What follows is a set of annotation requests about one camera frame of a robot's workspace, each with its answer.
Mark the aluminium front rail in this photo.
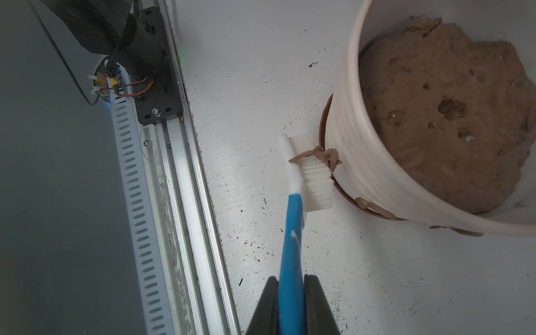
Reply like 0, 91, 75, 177
106, 62, 241, 335

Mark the brown pot saucer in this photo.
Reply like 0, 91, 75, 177
318, 94, 407, 221

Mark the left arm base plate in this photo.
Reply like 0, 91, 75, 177
134, 7, 184, 126

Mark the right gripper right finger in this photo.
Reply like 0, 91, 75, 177
304, 274, 340, 335

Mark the white ceramic pot with soil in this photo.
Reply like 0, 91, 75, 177
322, 1, 535, 237

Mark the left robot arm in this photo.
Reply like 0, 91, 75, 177
43, 0, 166, 78

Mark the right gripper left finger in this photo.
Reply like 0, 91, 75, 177
246, 276, 280, 335

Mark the blue white scrub brush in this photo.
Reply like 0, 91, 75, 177
278, 134, 334, 334

